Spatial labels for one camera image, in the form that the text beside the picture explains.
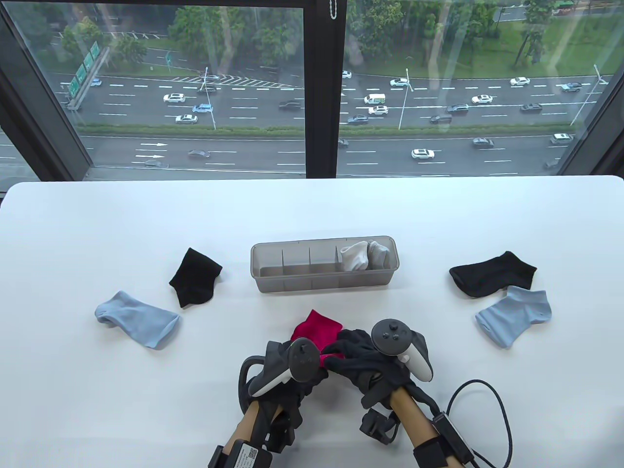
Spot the person's left hand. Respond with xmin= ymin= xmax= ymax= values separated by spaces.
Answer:
xmin=249 ymin=366 xmax=328 ymax=429

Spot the person's right hand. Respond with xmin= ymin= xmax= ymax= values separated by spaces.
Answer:
xmin=322 ymin=329 xmax=421 ymax=410

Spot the black sock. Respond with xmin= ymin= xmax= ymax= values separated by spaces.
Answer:
xmin=169 ymin=248 xmax=223 ymax=308
xmin=449 ymin=251 xmax=538 ymax=299

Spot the light blue sock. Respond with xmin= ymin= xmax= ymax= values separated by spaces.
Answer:
xmin=475 ymin=286 xmax=552 ymax=348
xmin=95 ymin=291 xmax=181 ymax=349

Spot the person's left forearm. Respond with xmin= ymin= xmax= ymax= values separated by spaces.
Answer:
xmin=229 ymin=405 xmax=283 ymax=447

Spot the person's right forearm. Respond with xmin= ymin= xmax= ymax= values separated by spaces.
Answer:
xmin=390 ymin=390 xmax=439 ymax=447

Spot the grey white tracking controller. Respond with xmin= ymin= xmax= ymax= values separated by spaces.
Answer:
xmin=238 ymin=339 xmax=321 ymax=415
xmin=371 ymin=319 xmax=433 ymax=382

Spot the black labelled sensor box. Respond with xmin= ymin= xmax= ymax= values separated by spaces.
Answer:
xmin=229 ymin=439 xmax=273 ymax=468
xmin=431 ymin=413 xmax=474 ymax=464

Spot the grey plastic divided organizer box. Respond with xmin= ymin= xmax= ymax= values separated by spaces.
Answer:
xmin=251 ymin=235 xmax=400 ymax=294

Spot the black cable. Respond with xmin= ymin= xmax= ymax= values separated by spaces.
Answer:
xmin=448 ymin=380 xmax=512 ymax=468

